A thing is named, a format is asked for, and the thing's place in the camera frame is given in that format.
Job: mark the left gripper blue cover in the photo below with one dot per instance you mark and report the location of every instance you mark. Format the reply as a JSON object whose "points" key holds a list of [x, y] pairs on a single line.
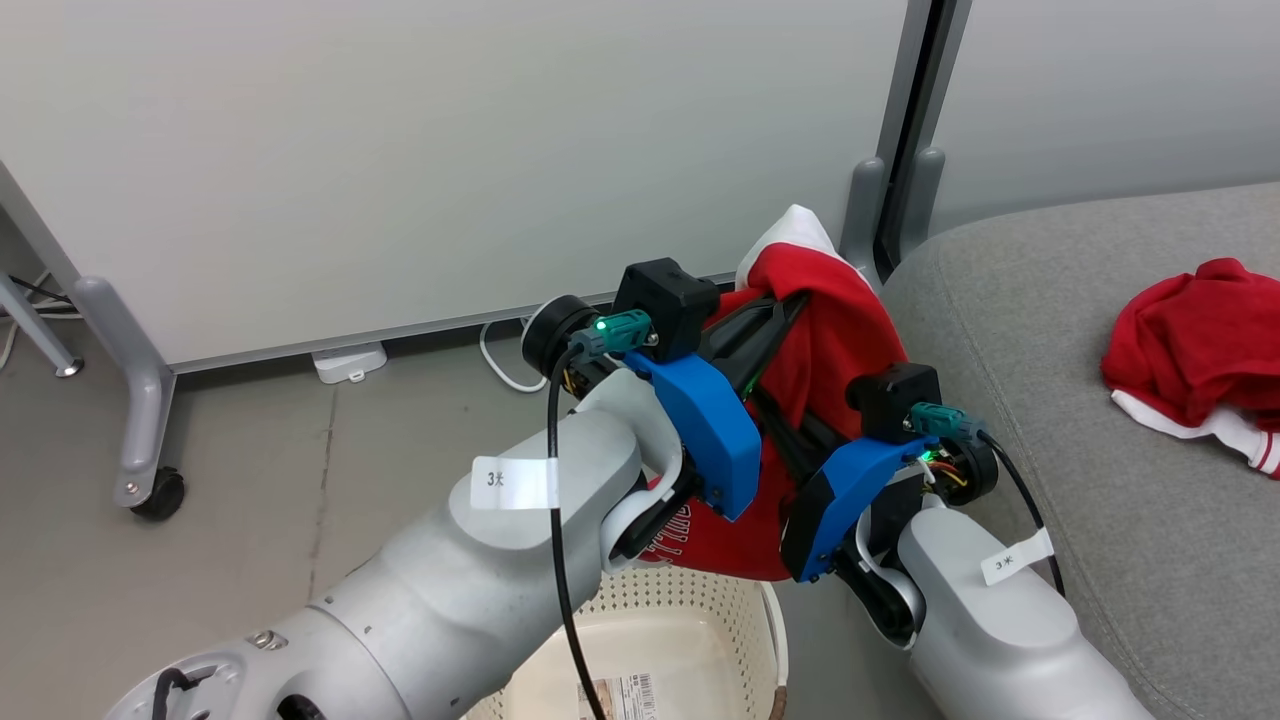
{"points": [[710, 430]]}

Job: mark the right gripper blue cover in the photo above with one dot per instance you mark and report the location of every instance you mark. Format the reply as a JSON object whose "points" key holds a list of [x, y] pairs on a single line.
{"points": [[850, 490]]}

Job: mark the red and white garment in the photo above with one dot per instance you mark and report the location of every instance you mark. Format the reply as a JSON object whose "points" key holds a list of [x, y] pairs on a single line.
{"points": [[840, 330], [1190, 340]]}

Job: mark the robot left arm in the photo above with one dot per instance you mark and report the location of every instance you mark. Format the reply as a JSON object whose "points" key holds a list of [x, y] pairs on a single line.
{"points": [[450, 590]]}

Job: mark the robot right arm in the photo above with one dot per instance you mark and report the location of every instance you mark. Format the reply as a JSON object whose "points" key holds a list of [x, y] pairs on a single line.
{"points": [[990, 640]]}

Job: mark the grey fabric sofa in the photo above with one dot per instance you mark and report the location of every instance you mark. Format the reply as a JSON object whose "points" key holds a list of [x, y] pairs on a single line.
{"points": [[1050, 350]]}

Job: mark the grey partition wall panel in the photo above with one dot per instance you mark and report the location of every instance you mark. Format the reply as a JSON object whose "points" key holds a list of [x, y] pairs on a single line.
{"points": [[1100, 90]]}

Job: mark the cream perforated laundry basket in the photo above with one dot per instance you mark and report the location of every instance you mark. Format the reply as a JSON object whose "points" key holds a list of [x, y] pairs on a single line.
{"points": [[700, 610]]}

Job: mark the white barcode label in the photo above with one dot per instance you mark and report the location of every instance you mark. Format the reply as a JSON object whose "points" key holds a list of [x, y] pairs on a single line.
{"points": [[620, 698]]}

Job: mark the large white partition panel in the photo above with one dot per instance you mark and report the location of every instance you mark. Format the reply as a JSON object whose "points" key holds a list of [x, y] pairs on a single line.
{"points": [[450, 150]]}

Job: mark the white power strip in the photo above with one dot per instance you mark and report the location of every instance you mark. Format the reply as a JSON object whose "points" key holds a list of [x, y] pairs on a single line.
{"points": [[350, 362]]}

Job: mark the grey partition foot with caster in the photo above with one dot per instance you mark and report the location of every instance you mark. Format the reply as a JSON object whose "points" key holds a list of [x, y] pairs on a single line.
{"points": [[140, 400]]}

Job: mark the grey metal table leg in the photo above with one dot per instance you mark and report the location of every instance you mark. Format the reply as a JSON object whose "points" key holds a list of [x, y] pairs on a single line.
{"points": [[35, 330]]}

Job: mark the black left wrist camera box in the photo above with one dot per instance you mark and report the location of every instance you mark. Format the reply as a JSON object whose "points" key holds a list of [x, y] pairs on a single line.
{"points": [[665, 300]]}

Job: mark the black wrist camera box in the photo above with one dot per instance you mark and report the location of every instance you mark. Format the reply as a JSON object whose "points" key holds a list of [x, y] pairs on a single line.
{"points": [[892, 400], [665, 300]]}

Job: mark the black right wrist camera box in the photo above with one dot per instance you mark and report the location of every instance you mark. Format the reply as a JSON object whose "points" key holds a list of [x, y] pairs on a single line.
{"points": [[892, 400]]}

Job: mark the grey partition foot bracket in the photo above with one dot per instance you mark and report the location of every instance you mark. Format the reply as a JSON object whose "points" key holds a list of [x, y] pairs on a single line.
{"points": [[928, 190], [865, 220]]}

